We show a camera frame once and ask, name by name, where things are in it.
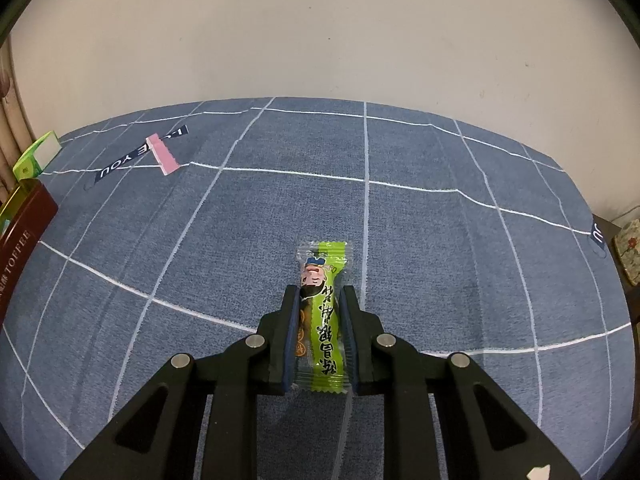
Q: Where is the green and white carton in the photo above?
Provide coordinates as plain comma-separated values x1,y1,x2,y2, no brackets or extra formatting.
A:
12,131,62,182

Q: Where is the blue checked tablecloth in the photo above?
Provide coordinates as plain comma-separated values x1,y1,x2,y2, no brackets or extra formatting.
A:
0,96,631,480

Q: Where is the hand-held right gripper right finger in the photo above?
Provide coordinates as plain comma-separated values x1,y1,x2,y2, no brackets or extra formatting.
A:
340,285,576,480

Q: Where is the beige patterned curtain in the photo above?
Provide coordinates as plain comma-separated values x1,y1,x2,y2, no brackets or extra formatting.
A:
0,35,36,211

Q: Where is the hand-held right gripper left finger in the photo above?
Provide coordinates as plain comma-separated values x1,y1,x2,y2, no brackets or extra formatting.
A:
60,285,301,480

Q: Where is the dark red toffee tin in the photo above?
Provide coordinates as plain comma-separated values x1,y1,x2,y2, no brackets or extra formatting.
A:
0,180,59,328

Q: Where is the green cartoon candy packet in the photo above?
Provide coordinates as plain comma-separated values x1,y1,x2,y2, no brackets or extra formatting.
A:
291,241,353,395

